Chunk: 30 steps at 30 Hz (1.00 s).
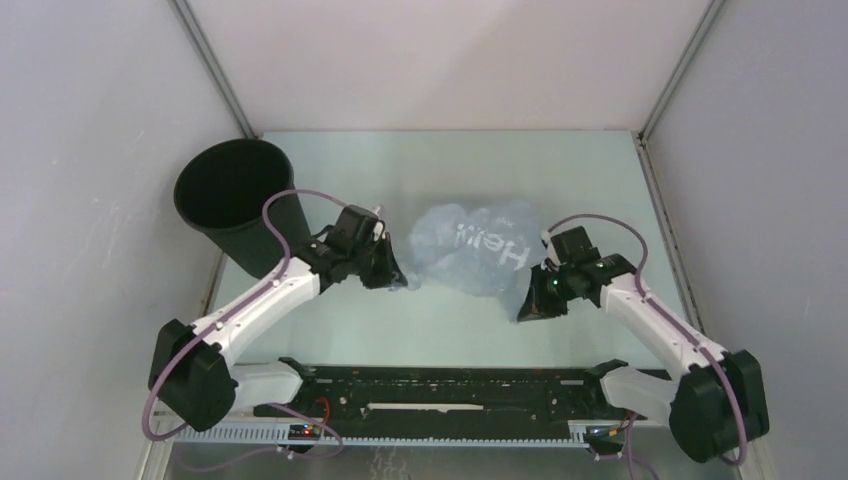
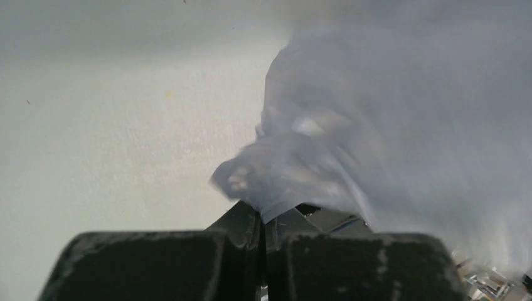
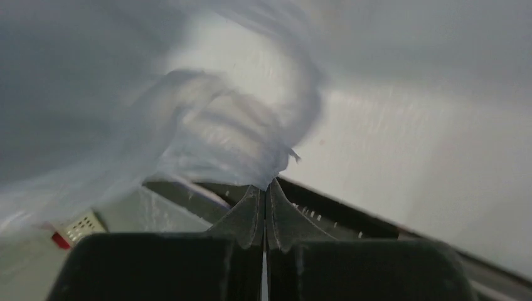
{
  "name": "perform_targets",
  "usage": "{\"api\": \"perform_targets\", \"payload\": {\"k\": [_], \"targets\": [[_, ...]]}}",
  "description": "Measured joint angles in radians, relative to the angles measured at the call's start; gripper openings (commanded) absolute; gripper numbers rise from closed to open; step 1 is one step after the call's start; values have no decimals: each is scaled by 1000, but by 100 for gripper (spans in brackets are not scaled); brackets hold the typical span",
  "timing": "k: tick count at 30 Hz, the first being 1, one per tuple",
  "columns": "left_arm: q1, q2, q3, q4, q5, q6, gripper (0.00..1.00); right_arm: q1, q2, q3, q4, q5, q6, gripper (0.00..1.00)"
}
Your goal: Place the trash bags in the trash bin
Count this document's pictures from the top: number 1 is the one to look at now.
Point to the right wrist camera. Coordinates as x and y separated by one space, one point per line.
551 261

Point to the small circuit board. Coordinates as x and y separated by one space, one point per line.
301 431

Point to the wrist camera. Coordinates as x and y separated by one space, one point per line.
380 224
551 261

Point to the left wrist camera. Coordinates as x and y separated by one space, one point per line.
380 224

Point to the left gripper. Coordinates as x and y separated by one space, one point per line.
389 273

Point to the right corner frame post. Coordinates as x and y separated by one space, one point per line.
699 36

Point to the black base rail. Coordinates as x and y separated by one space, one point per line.
481 406

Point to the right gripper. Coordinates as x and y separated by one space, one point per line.
538 304

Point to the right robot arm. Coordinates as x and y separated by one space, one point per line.
712 400

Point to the black trash bin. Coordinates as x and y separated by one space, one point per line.
221 193

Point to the left corner frame post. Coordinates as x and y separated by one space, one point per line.
199 41

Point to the blue plastic trash bag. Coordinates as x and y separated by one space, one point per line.
485 252

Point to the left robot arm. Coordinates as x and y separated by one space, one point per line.
195 370

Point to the corner frame post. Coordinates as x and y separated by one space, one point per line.
699 36
199 41

